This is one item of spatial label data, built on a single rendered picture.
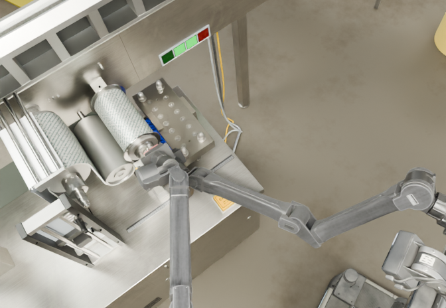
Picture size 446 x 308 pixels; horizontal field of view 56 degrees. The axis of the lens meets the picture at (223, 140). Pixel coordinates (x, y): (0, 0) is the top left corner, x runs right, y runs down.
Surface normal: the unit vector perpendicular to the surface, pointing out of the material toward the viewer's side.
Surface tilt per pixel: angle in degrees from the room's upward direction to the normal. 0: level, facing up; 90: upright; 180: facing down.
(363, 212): 53
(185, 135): 0
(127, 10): 0
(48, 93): 90
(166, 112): 0
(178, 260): 15
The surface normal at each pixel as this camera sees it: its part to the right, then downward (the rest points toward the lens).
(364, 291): -0.07, -0.43
